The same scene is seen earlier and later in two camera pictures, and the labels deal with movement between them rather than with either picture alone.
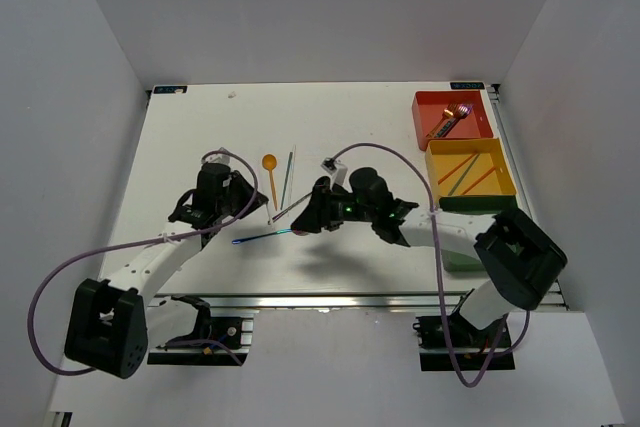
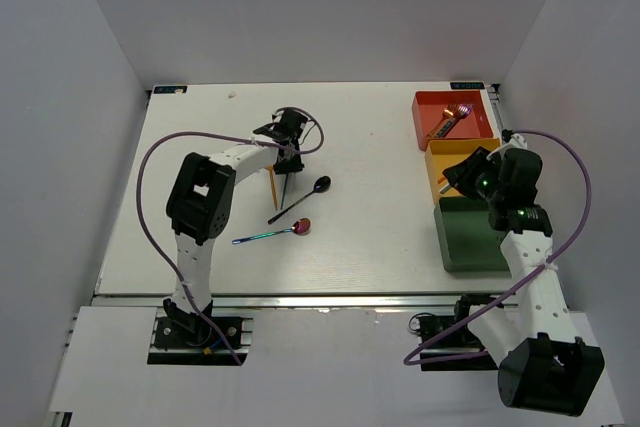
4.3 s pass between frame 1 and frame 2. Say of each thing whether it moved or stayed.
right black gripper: moved
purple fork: stayed
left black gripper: moved
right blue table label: stayed
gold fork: stayed
